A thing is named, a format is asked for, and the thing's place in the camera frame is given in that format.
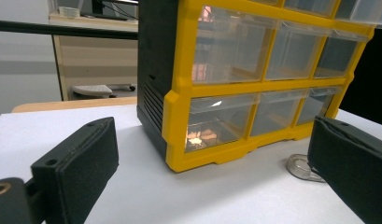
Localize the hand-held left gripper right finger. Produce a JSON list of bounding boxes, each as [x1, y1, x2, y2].
[[307, 115, 382, 224]]

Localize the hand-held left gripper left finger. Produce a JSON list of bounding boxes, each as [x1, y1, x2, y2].
[[30, 117, 120, 224]]

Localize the clear tape roll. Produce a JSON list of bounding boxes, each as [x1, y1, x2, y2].
[[286, 153, 326, 183]]

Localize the yellow and black drawer cabinet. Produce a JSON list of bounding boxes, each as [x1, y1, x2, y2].
[[136, 0, 382, 174]]

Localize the clear plastic drawer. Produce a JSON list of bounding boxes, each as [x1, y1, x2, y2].
[[334, 0, 382, 26], [249, 89, 308, 137], [184, 92, 259, 153], [313, 29, 370, 79], [283, 0, 339, 17], [264, 21, 332, 81], [191, 5, 278, 86], [296, 86, 343, 126]]

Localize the white chair base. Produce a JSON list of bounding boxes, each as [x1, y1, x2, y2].
[[70, 83, 137, 99]]

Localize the beige wooden desk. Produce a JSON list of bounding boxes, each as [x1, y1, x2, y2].
[[48, 11, 139, 102]]

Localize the small orange parts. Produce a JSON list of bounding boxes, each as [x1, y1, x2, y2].
[[186, 129, 219, 147]]

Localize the black horizontal bar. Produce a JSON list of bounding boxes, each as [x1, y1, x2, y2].
[[0, 19, 139, 41]]

